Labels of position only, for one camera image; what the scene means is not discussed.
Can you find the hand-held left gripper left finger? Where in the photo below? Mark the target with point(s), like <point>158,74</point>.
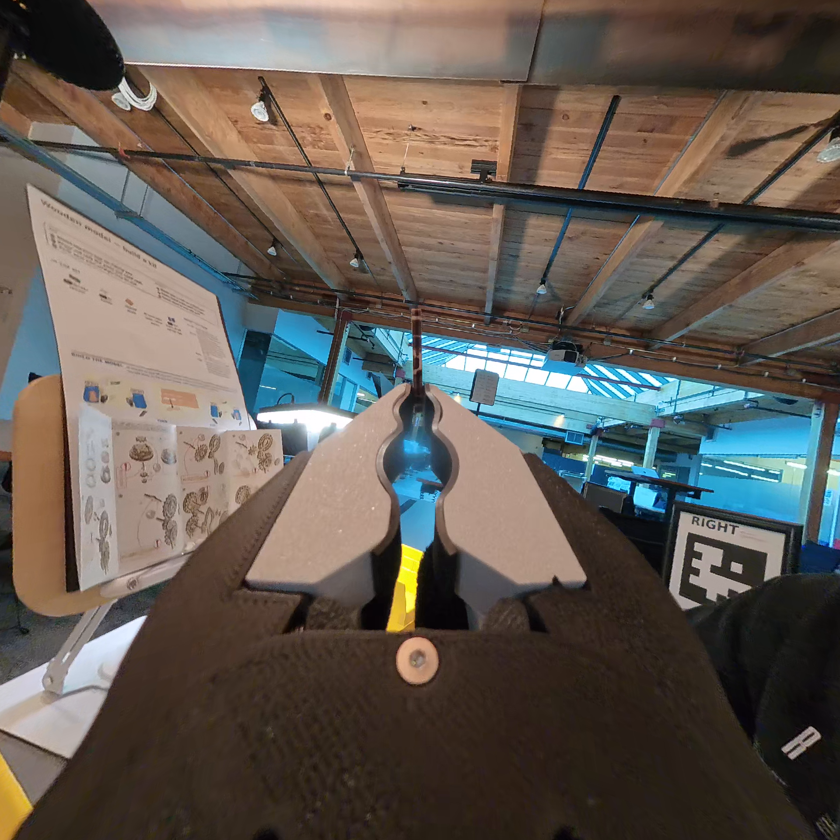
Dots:
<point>321,518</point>

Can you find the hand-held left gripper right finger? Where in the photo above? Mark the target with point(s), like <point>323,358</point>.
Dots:
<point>512,518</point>

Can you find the wooden piece round hole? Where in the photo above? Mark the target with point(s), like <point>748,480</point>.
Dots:
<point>416,354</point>

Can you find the background wooden desk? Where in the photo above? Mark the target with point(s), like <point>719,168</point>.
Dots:
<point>656,484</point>

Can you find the studio softbox light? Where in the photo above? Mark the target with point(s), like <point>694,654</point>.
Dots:
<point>302,413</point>

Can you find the yellow plastic bin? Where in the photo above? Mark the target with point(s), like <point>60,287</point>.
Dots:
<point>12,800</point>
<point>403,590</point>

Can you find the white ceiling projector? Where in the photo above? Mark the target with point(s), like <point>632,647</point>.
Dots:
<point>565,354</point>

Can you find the white instruction poster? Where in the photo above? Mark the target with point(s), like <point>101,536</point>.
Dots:
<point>131,315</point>

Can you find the pale document holder board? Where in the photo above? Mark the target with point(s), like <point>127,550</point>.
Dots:
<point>39,499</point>

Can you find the white flat device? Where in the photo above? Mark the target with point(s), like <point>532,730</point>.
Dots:
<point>39,709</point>

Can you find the dark rounded fuzzy object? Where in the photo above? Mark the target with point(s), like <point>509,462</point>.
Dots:
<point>65,39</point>

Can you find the black ceiling rail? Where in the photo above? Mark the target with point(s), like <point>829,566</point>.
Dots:
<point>590,193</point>

